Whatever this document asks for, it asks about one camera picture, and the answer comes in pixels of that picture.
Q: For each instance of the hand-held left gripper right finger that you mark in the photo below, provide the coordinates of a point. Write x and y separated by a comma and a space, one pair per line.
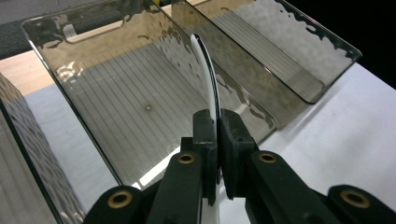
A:
235, 149

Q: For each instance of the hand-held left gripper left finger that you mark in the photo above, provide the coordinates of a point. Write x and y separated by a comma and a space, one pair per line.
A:
207, 149

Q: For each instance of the white board table cover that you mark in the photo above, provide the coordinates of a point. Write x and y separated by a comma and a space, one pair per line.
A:
327, 140

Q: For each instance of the smoky clear plastic bin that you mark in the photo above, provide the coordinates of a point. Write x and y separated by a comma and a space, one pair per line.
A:
28, 161
124, 102
280, 46

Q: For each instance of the white ceramic spoon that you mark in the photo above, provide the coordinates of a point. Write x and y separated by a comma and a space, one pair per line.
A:
205, 71

